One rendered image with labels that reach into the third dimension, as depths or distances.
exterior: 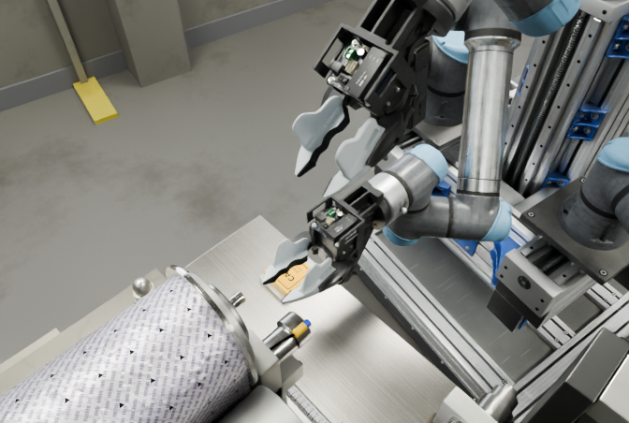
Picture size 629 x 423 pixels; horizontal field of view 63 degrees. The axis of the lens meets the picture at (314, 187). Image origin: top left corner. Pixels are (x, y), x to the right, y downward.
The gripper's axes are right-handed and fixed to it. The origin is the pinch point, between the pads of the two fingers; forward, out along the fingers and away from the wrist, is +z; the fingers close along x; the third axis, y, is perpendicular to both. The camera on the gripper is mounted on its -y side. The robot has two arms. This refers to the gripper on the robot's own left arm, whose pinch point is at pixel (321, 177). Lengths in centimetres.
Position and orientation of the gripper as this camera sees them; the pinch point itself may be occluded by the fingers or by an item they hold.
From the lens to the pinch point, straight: 54.7
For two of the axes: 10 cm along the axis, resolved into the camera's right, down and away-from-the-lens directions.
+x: 6.9, 5.3, -4.9
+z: -5.5, 8.3, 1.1
